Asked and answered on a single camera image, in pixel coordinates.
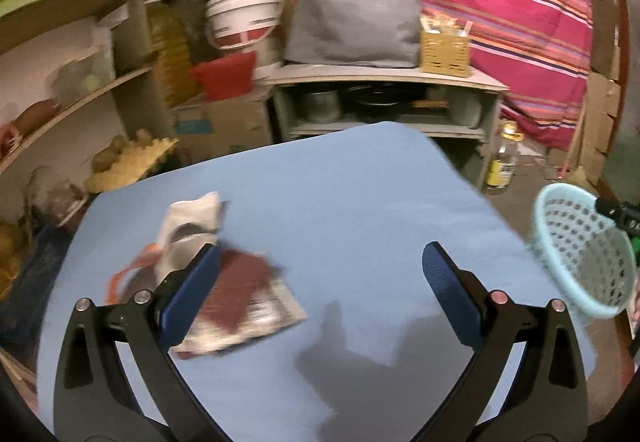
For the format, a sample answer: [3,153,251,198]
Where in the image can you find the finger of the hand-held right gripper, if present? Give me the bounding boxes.
[593,198,626,224]

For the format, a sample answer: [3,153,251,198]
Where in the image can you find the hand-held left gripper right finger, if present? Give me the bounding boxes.
[415,242,591,442]

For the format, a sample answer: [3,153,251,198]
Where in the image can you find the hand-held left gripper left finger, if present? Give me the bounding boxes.
[52,243,236,442]

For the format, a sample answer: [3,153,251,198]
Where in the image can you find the light blue plastic basket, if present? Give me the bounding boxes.
[530,183,639,319]

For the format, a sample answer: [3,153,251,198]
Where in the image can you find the maroon printed snack packet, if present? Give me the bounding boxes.
[171,248,308,361]

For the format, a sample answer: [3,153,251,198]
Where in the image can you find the white and black pouch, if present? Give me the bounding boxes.
[154,191,232,284]

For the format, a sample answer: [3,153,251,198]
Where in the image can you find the orange wrapper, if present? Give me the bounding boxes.
[106,243,163,304]

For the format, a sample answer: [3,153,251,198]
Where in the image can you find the glass bottle yellow label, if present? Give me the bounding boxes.
[483,121,524,196]

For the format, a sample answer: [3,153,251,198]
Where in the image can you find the blue tablecloth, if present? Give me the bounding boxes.
[36,121,598,442]

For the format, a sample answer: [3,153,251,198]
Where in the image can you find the yellow egg tray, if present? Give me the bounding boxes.
[84,136,180,194]

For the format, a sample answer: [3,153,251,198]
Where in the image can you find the blue plastic crate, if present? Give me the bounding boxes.
[0,224,73,328]

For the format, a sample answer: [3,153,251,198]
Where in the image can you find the cardboard box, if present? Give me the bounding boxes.
[171,92,273,158]

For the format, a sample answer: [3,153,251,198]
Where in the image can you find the grey low cabinet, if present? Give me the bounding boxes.
[264,63,510,145]

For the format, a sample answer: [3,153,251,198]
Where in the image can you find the red plastic basket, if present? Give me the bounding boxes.
[189,52,257,102]

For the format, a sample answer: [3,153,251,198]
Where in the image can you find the red striped cloth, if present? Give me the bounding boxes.
[250,0,596,153]

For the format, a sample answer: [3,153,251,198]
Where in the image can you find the small steel pot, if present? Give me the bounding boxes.
[299,90,345,124]

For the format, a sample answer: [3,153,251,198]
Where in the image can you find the yellow utensil holder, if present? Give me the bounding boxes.
[419,14,474,79]

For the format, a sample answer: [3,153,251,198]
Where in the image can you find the large yellow oil bottle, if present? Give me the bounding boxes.
[144,0,197,110]

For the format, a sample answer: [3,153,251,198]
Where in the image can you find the wooden shelf unit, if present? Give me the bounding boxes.
[0,0,176,228]

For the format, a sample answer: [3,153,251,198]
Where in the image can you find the clear plastic container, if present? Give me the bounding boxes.
[52,54,113,105]

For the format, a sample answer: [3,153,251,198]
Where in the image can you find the white plastic bucket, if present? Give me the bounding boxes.
[205,0,284,52]

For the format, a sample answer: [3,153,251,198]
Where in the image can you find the grey cushion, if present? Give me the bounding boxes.
[284,0,424,69]

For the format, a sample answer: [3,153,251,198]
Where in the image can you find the cardboard wall panels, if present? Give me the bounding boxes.
[575,0,626,183]

